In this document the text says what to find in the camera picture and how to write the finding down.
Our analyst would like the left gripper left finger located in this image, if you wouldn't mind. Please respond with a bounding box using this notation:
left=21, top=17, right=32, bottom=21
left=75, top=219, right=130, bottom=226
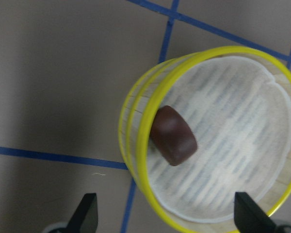
left=63, top=193, right=97, bottom=233

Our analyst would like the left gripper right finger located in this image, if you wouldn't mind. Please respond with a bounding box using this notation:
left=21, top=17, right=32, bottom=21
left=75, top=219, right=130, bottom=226
left=234, top=192, right=283, bottom=233

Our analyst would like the yellow steamer basket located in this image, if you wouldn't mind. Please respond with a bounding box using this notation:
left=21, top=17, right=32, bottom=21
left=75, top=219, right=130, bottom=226
left=118, top=57, right=185, bottom=175
left=126, top=45, right=291, bottom=233

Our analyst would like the brown chocolate bun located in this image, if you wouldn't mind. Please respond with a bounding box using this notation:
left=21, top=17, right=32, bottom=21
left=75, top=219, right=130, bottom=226
left=150, top=105, right=198, bottom=166

